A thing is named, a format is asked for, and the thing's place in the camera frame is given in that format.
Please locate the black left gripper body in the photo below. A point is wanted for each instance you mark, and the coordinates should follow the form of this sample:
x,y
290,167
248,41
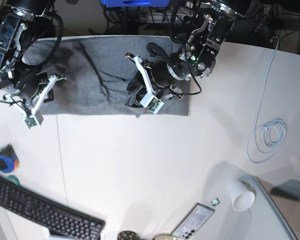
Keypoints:
x,y
136,91

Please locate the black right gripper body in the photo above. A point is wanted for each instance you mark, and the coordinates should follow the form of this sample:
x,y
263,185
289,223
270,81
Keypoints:
x,y
50,95

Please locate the grey t-shirt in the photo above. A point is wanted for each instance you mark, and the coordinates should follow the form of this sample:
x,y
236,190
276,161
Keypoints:
x,y
97,74

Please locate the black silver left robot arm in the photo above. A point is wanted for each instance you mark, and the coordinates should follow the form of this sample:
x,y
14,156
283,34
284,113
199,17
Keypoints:
x,y
200,42

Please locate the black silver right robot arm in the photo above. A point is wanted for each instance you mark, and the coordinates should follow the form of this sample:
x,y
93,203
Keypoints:
x,y
22,23

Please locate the blue black tape measure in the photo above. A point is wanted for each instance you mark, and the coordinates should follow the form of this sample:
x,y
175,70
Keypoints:
x,y
8,159

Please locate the green tape roll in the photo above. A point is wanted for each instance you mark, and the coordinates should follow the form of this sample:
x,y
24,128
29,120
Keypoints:
x,y
14,180

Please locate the small green white packet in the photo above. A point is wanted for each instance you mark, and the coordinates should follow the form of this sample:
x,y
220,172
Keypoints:
x,y
215,202

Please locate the black computer keyboard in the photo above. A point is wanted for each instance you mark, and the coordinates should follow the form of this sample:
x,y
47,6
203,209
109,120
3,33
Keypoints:
x,y
47,213

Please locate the black dotted round lid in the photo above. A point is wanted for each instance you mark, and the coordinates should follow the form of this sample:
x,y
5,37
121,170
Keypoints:
x,y
128,235

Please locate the white paper cup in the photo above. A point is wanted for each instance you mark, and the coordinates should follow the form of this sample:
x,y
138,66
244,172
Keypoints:
x,y
241,197

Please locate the smartphone with clear case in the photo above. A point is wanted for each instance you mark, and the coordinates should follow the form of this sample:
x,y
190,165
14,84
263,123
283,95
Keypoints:
x,y
193,221

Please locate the olive round container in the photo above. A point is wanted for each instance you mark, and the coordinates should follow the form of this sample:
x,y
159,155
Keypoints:
x,y
164,236

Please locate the glass side table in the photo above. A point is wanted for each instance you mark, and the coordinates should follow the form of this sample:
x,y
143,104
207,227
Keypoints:
x,y
275,214

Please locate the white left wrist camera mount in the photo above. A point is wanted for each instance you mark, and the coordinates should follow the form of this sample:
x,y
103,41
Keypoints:
x,y
159,88

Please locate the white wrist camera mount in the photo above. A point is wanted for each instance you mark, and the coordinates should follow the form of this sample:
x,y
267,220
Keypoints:
x,y
27,101
159,88

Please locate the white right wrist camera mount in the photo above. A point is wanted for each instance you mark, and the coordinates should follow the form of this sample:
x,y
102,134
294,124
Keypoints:
x,y
27,101

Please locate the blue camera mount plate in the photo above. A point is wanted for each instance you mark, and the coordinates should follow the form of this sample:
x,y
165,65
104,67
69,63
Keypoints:
x,y
135,3

